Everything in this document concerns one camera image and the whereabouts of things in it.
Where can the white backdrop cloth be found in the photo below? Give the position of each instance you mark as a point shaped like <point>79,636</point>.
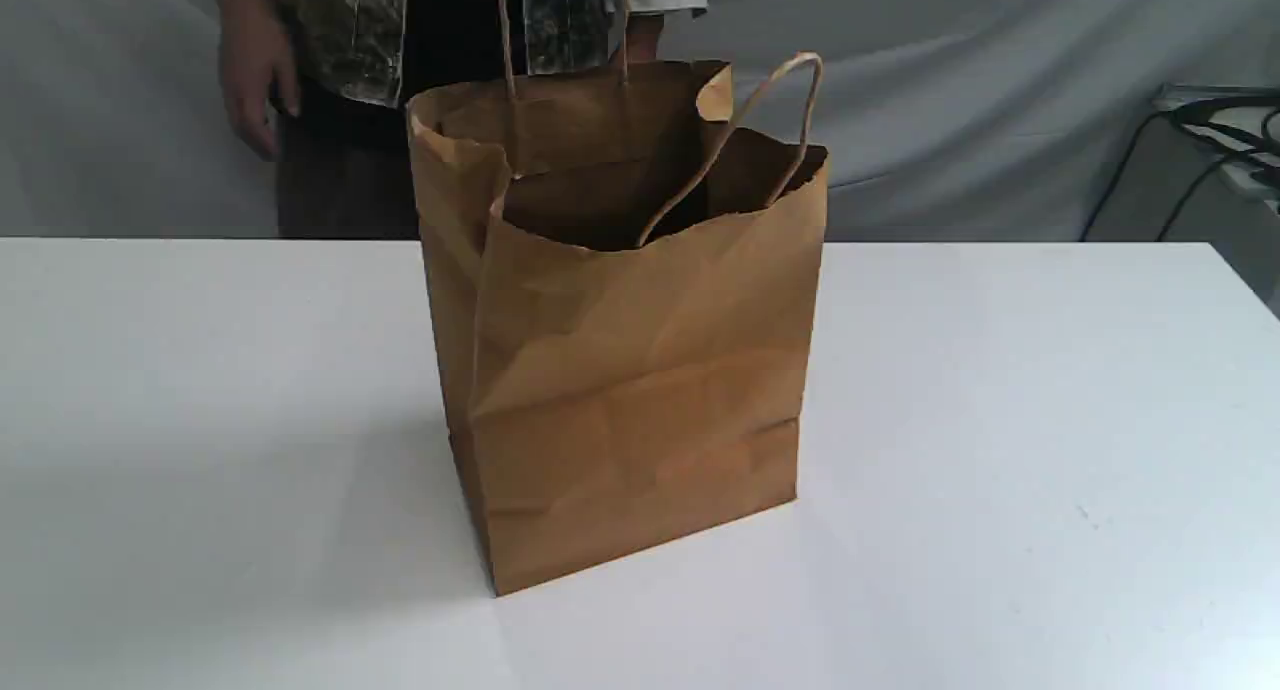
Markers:
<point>945,119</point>

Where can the brown paper bag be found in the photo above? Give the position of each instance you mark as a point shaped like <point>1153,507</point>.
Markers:
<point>622,268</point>

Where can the person's left hand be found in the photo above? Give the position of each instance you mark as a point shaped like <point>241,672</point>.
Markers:
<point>641,40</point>

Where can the grey side shelf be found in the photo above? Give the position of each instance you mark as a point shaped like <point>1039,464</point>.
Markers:
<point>1200,167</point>

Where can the person's right hand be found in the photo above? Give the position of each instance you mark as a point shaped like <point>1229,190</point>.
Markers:
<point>257,73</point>

